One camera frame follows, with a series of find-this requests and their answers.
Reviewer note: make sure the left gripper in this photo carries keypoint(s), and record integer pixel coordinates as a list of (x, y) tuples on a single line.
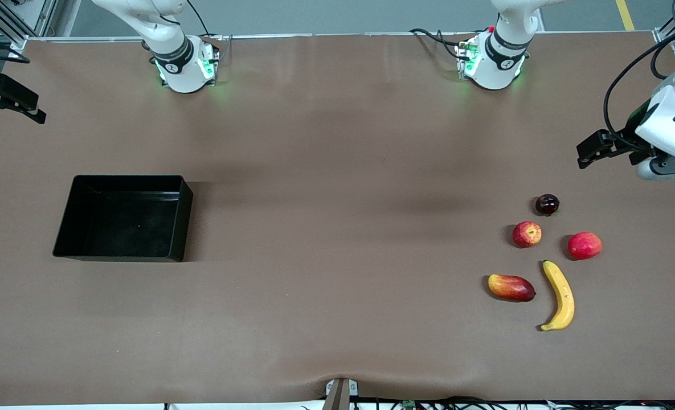
[(632, 127)]

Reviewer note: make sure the small red yellow apple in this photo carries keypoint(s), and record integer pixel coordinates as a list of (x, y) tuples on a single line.
[(527, 234)]

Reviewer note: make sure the yellow banana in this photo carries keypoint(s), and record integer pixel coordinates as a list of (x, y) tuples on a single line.
[(565, 296)]

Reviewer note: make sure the black plastic box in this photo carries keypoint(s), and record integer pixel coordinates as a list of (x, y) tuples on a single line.
[(126, 228)]

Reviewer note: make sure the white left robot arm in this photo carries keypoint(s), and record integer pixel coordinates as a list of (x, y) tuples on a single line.
[(496, 62)]

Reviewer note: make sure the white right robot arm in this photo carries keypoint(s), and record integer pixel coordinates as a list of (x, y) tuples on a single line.
[(183, 68)]

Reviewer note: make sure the dark purple plum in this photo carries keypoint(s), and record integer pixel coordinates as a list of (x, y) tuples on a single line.
[(547, 204)]

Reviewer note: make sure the red peach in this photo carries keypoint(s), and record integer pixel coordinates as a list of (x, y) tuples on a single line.
[(585, 245)]

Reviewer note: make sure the red yellow mango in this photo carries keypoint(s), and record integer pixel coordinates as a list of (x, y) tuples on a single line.
[(511, 287)]

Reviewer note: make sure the brown table mat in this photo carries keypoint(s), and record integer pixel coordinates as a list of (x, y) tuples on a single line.
[(314, 285)]

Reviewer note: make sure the aluminium frame profile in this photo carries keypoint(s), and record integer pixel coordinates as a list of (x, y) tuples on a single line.
[(665, 31), (7, 23)]

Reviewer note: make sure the silver table edge rail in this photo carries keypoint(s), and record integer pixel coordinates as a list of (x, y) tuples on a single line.
[(343, 35)]

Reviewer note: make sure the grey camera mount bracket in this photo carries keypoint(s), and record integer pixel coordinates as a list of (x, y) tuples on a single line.
[(340, 393)]

